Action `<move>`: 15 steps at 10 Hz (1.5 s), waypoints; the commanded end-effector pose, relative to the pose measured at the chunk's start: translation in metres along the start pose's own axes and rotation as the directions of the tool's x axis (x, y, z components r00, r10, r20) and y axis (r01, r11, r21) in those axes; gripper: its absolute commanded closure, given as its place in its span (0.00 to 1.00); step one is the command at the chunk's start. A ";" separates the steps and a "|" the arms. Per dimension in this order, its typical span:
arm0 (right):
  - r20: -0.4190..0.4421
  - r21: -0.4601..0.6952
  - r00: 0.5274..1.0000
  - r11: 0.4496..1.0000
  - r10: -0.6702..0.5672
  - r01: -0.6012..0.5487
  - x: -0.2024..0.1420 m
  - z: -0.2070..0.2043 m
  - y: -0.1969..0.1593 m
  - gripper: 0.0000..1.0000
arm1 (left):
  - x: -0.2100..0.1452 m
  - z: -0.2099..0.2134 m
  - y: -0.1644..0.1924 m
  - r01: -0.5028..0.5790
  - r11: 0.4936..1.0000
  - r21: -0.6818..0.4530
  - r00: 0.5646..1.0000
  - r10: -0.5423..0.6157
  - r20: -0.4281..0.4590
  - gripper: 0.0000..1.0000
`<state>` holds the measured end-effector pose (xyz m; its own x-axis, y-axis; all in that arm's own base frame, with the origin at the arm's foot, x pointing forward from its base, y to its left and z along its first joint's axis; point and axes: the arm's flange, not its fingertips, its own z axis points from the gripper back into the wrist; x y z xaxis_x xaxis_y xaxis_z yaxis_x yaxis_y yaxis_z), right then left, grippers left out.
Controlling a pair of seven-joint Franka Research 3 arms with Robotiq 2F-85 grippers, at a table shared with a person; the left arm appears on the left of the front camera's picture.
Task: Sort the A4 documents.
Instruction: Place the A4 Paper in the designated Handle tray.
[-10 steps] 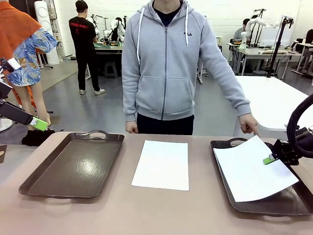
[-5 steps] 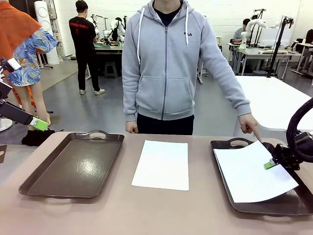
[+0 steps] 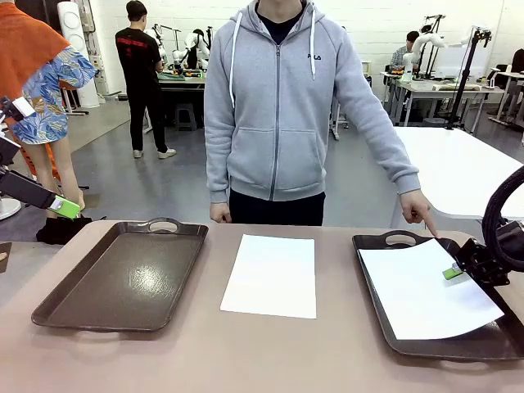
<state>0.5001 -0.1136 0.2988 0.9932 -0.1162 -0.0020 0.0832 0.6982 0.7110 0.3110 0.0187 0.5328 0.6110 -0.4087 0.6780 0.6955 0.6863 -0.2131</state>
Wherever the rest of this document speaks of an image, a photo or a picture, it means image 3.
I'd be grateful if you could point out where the brown tray holding papers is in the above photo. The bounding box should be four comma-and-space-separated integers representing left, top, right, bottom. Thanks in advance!
351, 229, 524, 362

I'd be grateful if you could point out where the grey background desk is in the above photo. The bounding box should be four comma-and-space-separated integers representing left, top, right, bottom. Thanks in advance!
384, 76, 504, 128

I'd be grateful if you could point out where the person in grey hoodie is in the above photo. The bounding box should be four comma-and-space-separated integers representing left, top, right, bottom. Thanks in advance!
203, 0, 422, 227

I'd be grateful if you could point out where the person's right hand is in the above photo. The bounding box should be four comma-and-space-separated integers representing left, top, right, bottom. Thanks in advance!
209, 201, 233, 224

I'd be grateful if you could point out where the white A4 paper sheet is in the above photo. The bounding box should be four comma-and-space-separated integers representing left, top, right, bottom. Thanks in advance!
358, 237, 505, 341
219, 233, 318, 320

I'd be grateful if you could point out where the person's left forearm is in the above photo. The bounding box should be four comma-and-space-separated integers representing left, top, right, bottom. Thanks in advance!
359, 118, 422, 196

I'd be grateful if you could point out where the seated person in plaid shirt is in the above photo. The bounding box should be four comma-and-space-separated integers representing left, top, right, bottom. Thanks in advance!
391, 30, 421, 71

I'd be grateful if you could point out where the white tower air conditioner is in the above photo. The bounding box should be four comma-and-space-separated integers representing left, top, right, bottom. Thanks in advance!
56, 0, 101, 109

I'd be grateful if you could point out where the black white camera mount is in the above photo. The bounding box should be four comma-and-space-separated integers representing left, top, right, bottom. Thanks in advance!
0, 96, 36, 124

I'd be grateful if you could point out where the white round stand base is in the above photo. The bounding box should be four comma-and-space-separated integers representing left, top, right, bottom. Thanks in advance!
0, 196, 22, 221

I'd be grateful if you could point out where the person's right forearm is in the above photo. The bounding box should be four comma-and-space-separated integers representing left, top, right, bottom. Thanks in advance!
204, 122, 233, 205

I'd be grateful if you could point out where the grey stool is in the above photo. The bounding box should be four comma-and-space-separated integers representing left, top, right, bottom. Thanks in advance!
174, 102, 197, 132

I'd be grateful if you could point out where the mannequin in floral dress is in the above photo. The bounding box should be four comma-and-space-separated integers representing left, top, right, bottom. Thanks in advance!
0, 0, 99, 220

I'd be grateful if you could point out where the black bag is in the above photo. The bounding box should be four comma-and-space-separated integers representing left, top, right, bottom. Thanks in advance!
35, 215, 93, 246

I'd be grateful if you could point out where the person in black T-shirt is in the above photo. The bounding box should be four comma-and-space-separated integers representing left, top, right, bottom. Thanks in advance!
114, 0, 178, 160

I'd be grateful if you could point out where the white background desk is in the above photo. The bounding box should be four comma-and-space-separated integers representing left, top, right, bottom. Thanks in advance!
486, 65, 524, 130

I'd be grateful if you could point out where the black tripod stand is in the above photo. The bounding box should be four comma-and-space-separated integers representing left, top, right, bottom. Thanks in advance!
445, 26, 492, 131

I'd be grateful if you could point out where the empty brown plastic tray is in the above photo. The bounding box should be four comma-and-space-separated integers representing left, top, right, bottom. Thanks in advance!
31, 216, 210, 333

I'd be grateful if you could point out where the person's left hand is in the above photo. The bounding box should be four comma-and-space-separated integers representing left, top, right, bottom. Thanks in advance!
399, 190, 441, 241

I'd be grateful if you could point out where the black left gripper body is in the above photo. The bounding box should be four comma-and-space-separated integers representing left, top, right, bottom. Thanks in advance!
0, 167, 58, 210

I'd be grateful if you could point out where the black corrugated cable hose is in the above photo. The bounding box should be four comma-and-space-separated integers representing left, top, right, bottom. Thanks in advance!
481, 165, 524, 263

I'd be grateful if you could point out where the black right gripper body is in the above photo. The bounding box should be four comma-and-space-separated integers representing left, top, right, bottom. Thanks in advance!
454, 237, 512, 287

